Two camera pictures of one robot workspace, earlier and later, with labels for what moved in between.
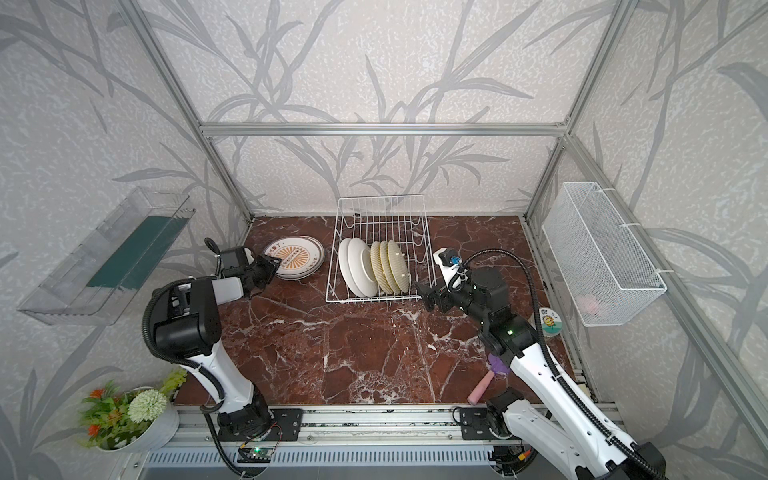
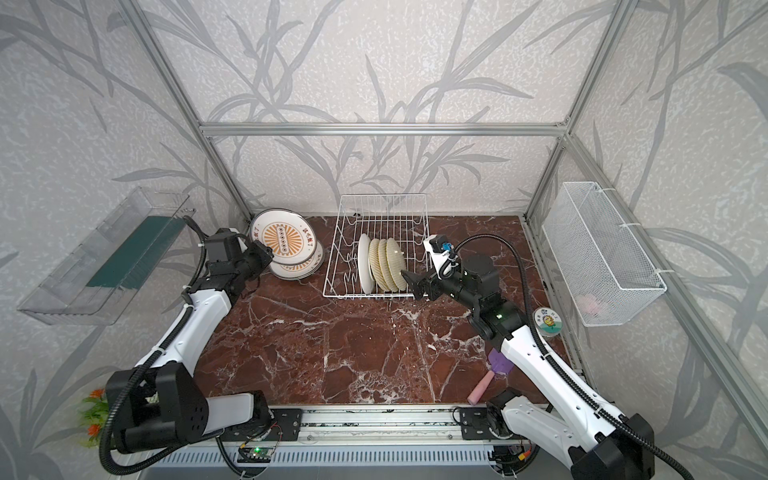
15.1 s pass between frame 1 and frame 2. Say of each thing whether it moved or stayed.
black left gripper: moved
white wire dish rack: stayed
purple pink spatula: stayed
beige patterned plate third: stayed
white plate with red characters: stayed
